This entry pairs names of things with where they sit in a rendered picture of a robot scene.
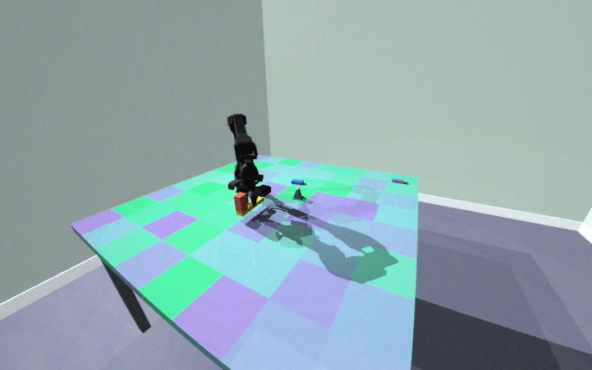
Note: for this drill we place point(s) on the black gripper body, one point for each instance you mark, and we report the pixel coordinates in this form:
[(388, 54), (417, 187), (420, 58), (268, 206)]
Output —
[(243, 184)]

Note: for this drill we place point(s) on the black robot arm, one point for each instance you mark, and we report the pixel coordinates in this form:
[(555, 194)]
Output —
[(243, 148)]

